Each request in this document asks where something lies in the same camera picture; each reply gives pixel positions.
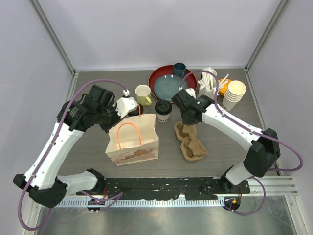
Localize dark blue ceramic mug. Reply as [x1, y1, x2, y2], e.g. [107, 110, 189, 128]
[172, 63, 186, 78]

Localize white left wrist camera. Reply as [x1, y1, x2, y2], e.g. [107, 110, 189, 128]
[115, 90, 138, 119]

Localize blue ceramic plate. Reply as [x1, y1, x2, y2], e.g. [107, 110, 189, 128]
[154, 74, 182, 103]

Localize cardboard cup carrier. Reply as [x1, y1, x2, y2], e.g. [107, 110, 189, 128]
[174, 121, 208, 162]

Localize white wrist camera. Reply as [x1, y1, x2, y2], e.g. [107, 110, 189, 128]
[179, 87, 196, 98]
[115, 90, 138, 119]

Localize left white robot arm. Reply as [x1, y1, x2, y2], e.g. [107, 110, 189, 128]
[13, 85, 120, 208]

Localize stack of white paper cups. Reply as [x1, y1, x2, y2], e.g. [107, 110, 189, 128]
[222, 80, 246, 111]

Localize white paper cup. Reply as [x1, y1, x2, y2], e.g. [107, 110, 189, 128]
[156, 114, 170, 122]

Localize small paper cup with stirrers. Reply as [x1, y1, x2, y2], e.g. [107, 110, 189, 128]
[201, 67, 217, 79]

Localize white stirrer holder cup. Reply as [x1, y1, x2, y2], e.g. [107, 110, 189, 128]
[198, 78, 217, 99]

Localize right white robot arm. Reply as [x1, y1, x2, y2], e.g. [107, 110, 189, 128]
[172, 89, 280, 193]

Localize orange round container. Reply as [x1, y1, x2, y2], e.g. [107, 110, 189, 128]
[218, 79, 231, 96]

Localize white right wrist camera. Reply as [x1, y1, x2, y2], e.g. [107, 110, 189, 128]
[179, 87, 196, 98]

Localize yellow-green ceramic mug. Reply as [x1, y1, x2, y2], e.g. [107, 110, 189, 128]
[135, 85, 152, 106]

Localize red lacquer round tray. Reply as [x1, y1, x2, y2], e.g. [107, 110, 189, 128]
[148, 65, 190, 99]

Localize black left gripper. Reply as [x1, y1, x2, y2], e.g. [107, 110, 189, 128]
[96, 100, 127, 134]

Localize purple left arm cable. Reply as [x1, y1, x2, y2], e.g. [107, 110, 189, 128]
[18, 78, 130, 231]

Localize brown paper takeout bag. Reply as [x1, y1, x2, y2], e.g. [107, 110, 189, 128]
[105, 114, 159, 166]

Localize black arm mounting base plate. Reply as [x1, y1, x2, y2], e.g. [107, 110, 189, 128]
[86, 177, 250, 201]

